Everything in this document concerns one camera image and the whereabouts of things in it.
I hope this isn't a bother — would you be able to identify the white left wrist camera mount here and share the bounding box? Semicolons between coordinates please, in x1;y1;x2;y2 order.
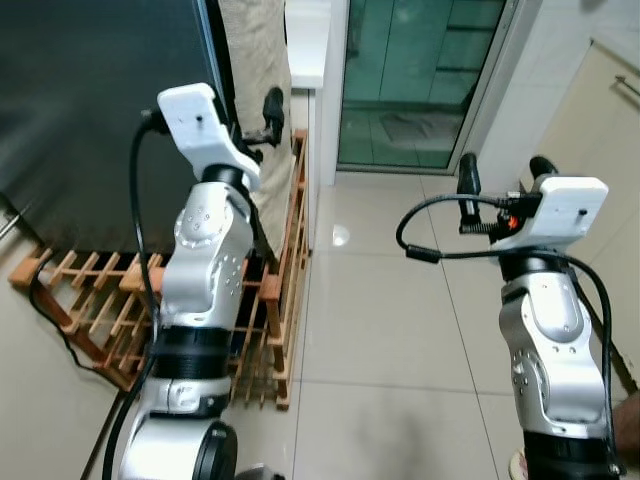
157;83;263;191

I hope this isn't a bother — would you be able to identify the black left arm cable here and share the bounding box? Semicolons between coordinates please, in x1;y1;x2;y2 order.
100;108;169;480

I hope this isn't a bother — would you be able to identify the green glass door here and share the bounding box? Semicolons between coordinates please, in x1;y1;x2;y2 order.
337;0;521;176

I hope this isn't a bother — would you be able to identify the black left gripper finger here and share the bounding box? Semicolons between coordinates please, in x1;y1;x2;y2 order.
262;87;287;146

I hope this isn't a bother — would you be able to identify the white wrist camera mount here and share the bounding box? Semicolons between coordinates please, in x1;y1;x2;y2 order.
520;176;609;251
157;83;263;191

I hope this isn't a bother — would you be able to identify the beige kitchen cabinet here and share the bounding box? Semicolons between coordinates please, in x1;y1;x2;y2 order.
530;40;640;391

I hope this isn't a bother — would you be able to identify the mini fridge door handle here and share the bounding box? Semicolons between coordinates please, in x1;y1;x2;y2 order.
0;195;23;241

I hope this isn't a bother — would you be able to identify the mini fridge door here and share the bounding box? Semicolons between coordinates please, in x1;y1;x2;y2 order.
0;0;239;256

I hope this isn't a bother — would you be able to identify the silver cabinet bar handle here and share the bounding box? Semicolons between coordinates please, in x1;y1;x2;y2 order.
612;75;640;104

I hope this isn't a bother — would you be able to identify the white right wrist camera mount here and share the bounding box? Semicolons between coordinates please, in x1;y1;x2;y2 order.
520;176;609;251

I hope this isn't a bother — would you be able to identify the beige woven cloth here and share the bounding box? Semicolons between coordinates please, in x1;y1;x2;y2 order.
218;0;294;251

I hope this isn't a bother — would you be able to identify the wooden wine rack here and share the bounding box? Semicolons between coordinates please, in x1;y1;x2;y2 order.
10;130;311;411

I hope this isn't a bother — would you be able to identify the black power cord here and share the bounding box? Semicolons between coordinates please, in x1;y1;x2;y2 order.
28;272;113;379

